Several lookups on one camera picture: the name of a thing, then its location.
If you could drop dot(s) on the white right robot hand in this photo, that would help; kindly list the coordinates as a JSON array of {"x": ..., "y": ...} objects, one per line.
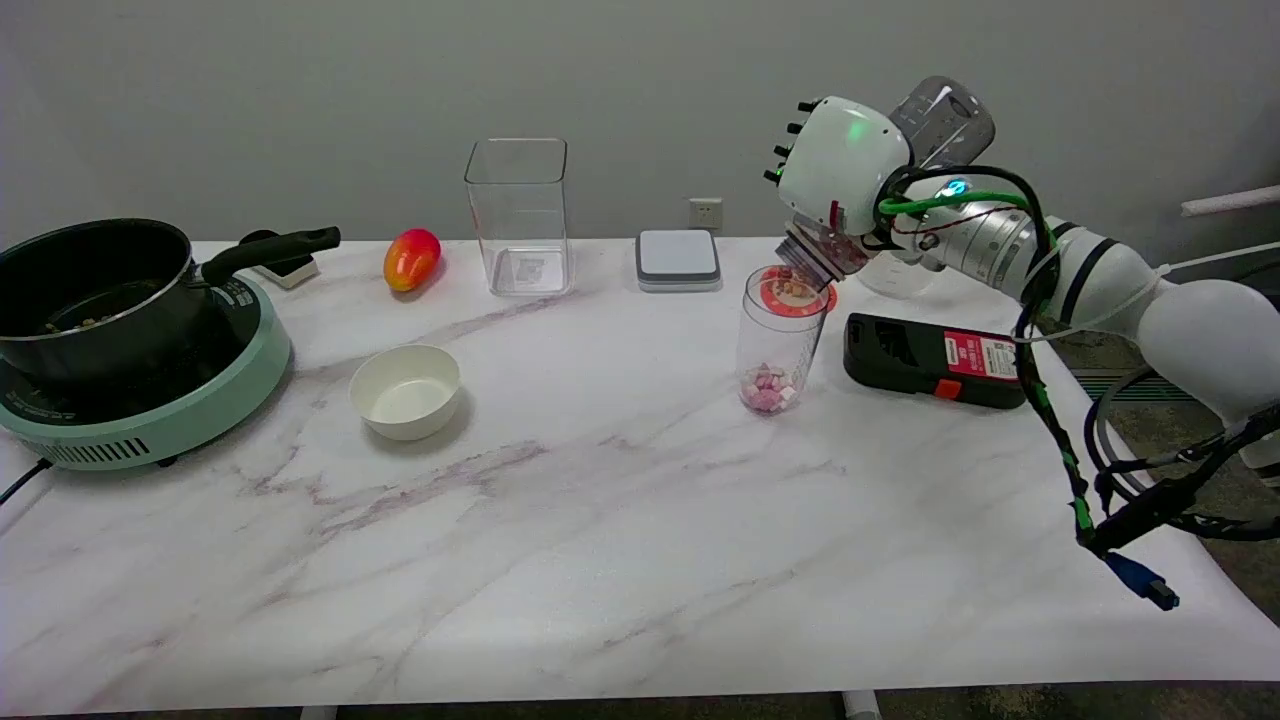
[{"x": 845, "y": 160}]

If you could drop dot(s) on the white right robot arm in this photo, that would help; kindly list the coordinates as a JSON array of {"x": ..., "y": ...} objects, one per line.
[{"x": 1200, "y": 330}]

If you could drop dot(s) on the clear plastic measuring jug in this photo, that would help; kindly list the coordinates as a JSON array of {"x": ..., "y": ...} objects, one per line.
[{"x": 895, "y": 280}]

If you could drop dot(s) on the red round lid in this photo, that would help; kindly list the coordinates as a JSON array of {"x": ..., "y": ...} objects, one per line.
[{"x": 775, "y": 300}]

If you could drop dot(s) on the white pipe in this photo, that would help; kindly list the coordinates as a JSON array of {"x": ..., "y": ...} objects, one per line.
[{"x": 1230, "y": 200}]

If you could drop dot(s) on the clear square plastic container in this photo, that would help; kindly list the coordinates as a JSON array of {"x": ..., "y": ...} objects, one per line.
[{"x": 520, "y": 230}]

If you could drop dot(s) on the black box with red label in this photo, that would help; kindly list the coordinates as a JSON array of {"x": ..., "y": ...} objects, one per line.
[{"x": 900, "y": 355}]

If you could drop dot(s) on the clear cup with pink cubes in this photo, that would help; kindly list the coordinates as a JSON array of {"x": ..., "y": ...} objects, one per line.
[{"x": 775, "y": 360}]

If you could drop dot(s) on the white bowl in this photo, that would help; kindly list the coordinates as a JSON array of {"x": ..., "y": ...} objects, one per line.
[{"x": 405, "y": 395}]

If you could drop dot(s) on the grey white kitchen scale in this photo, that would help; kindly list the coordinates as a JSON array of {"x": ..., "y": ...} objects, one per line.
[{"x": 678, "y": 255}]

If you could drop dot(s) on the clear bottle with beige sleeve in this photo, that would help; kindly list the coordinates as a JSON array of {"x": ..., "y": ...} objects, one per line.
[{"x": 945, "y": 115}]

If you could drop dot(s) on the white wall socket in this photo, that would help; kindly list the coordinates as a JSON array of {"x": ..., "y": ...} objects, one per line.
[{"x": 705, "y": 213}]

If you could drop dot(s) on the white table leg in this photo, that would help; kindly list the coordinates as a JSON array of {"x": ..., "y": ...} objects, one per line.
[
  {"x": 318, "y": 713},
  {"x": 860, "y": 705}
]

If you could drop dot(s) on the red yellow mango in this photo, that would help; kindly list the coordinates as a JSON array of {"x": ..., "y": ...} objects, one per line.
[{"x": 410, "y": 260}]

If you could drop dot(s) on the green induction cooker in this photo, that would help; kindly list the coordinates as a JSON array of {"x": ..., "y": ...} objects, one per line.
[{"x": 200, "y": 410}]

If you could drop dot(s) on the small black white device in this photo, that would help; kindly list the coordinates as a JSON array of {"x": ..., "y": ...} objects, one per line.
[{"x": 290, "y": 270}]

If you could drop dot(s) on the floor vent grille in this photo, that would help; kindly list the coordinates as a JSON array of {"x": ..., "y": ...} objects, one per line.
[{"x": 1110, "y": 385}]

